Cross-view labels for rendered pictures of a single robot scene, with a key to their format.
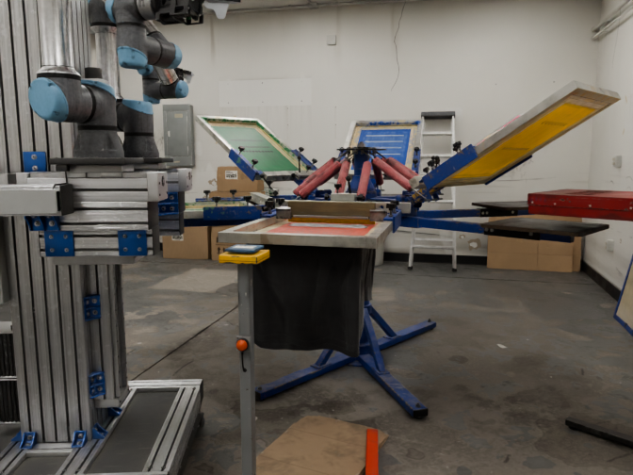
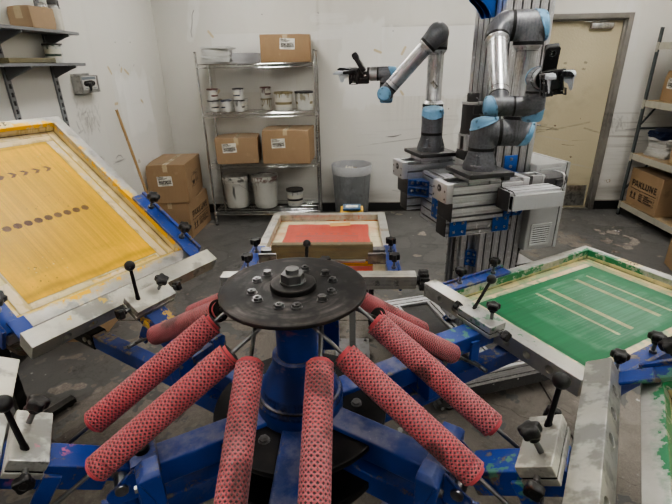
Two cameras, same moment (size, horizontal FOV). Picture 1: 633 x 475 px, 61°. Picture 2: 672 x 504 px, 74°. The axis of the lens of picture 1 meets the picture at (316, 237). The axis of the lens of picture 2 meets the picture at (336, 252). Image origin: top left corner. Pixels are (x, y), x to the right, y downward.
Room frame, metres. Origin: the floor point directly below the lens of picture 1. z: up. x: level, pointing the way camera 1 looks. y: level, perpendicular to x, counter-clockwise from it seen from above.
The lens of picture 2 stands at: (4.10, -0.34, 1.73)
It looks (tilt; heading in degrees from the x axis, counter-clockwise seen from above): 23 degrees down; 168
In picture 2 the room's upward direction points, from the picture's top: 1 degrees counter-clockwise
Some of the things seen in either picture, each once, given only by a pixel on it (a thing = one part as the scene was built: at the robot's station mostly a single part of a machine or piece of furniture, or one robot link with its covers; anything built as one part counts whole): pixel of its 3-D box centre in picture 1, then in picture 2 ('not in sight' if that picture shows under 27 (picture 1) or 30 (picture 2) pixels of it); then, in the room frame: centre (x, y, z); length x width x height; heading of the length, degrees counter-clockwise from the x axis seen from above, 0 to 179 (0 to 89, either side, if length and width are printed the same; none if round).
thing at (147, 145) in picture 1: (139, 145); (480, 157); (2.24, 0.72, 1.31); 0.15 x 0.15 x 0.10
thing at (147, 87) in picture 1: (154, 90); (529, 106); (2.53, 0.73, 1.56); 0.11 x 0.08 x 0.11; 69
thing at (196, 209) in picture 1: (209, 194); (565, 290); (3.04, 0.60, 1.05); 1.08 x 0.61 x 0.23; 106
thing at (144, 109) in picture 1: (137, 116); (484, 131); (2.24, 0.73, 1.42); 0.13 x 0.12 x 0.14; 69
